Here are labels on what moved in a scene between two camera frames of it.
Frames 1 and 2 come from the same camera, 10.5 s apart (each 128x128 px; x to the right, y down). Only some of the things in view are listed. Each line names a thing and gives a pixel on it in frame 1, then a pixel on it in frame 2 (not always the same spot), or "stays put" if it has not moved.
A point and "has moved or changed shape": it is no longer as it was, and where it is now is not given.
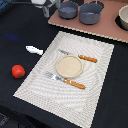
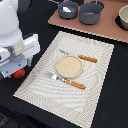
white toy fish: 32,49 has moved or changed shape
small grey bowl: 68,9 stays put
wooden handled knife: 80,56 stays put
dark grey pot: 90,13 stays put
